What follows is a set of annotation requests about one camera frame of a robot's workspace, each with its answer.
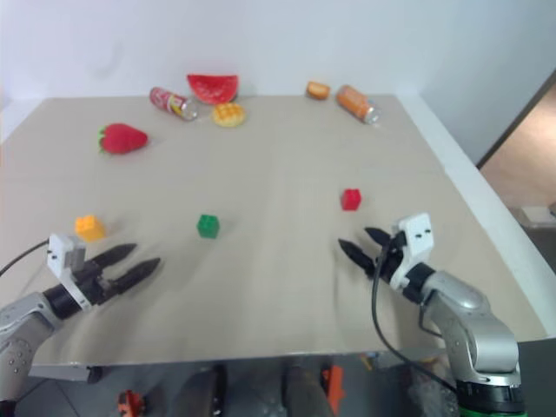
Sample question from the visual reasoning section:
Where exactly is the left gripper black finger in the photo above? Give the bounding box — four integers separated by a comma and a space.
88, 242, 138, 280
113, 257, 162, 294

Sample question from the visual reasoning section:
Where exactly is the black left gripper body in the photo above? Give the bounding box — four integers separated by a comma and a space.
73, 259, 126, 308

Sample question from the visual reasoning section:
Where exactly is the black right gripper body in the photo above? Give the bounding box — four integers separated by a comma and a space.
372, 231, 410, 281

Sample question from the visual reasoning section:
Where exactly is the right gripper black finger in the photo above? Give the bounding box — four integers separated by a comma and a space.
338, 238, 377, 276
364, 227, 393, 249

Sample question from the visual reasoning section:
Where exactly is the yellow toy block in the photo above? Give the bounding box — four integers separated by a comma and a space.
74, 215, 107, 243

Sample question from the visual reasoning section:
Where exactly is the red toy block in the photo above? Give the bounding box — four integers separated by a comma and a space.
340, 187, 362, 212

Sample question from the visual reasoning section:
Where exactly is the green toy block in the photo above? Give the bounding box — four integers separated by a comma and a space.
195, 213, 221, 240

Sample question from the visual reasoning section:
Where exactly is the red toy strawberry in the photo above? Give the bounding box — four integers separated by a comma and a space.
96, 122, 149, 156

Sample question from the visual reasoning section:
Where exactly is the orange soda can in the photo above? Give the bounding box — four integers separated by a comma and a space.
335, 84, 383, 125

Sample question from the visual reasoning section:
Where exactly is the white box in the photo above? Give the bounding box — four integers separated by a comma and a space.
520, 205, 556, 226

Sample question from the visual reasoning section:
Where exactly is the small brown toy bread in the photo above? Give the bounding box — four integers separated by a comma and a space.
305, 80, 332, 101

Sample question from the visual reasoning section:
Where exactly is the red soda can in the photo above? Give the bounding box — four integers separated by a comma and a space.
149, 86, 200, 122

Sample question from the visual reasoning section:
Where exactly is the brown wooden door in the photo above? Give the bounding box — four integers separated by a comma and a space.
475, 79, 556, 209

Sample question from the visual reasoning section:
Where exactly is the yellow toy pineapple bun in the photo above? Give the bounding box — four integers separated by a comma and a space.
211, 103, 248, 129

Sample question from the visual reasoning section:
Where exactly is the toy watermelon slice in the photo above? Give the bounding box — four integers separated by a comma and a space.
186, 74, 241, 106

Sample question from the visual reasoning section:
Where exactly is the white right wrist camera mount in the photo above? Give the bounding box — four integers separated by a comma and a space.
387, 212, 436, 291

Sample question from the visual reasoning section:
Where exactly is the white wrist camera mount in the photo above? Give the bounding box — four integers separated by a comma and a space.
46, 233, 92, 312
387, 212, 436, 291

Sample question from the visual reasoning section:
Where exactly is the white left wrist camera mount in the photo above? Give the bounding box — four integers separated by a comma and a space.
46, 233, 92, 312

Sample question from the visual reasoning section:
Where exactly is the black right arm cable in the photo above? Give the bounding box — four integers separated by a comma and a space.
370, 241, 460, 394

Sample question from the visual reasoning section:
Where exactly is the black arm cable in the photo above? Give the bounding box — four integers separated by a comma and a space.
0, 241, 50, 278
370, 241, 460, 394

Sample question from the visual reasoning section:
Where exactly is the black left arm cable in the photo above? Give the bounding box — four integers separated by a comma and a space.
0, 241, 50, 278

